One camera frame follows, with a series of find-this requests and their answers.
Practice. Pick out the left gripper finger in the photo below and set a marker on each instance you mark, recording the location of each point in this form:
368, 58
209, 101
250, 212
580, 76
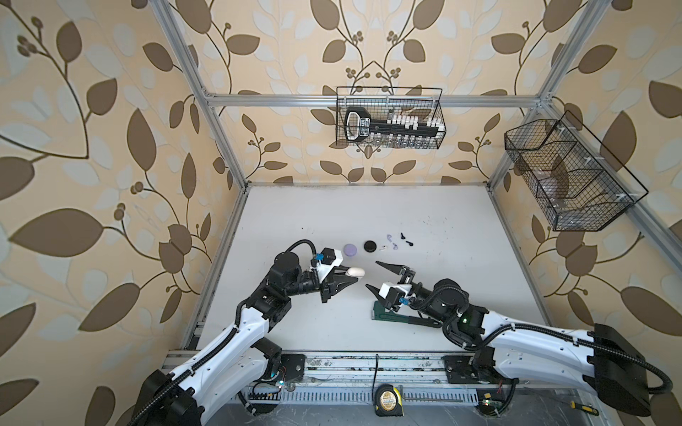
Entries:
335, 286
337, 272

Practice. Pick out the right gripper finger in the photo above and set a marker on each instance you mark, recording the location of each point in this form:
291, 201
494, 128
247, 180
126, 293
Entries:
376, 293
398, 269

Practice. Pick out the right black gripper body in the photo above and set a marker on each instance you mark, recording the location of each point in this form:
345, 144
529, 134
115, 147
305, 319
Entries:
418, 293

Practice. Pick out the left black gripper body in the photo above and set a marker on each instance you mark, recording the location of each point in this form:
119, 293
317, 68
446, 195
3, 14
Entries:
307, 283

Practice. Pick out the white earbud charging case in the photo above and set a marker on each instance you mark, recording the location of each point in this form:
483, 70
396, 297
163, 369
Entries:
355, 272

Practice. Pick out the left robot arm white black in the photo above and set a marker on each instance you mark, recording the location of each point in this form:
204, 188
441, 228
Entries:
242, 353

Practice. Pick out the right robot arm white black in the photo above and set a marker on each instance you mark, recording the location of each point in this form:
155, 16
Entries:
599, 360

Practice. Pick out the purple round charging case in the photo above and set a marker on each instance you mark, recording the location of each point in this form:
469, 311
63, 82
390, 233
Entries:
350, 250

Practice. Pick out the black round charging case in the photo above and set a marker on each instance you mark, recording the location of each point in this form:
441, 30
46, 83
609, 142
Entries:
370, 246

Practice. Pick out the green black pipe wrench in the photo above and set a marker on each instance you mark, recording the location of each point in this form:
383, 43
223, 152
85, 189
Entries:
379, 313

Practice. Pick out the purple earbud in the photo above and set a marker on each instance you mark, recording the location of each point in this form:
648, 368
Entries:
393, 243

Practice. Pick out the yellow black tape measure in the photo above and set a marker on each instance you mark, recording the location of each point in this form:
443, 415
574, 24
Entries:
388, 401

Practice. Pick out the black socket set holder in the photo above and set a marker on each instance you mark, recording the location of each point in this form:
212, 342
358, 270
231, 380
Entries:
359, 125

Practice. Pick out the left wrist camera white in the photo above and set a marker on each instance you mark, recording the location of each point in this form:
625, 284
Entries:
327, 260

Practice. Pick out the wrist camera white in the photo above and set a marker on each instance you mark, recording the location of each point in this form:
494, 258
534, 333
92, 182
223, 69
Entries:
327, 260
395, 295

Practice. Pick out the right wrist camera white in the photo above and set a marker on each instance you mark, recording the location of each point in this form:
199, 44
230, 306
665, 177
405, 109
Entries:
395, 295

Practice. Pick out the back wire basket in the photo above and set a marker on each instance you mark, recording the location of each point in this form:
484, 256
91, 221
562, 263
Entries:
380, 100

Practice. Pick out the wire basket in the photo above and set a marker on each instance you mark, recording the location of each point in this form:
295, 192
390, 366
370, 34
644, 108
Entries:
380, 100
578, 181

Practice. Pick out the right wire basket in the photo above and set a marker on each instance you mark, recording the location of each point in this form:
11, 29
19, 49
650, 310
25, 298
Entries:
578, 181

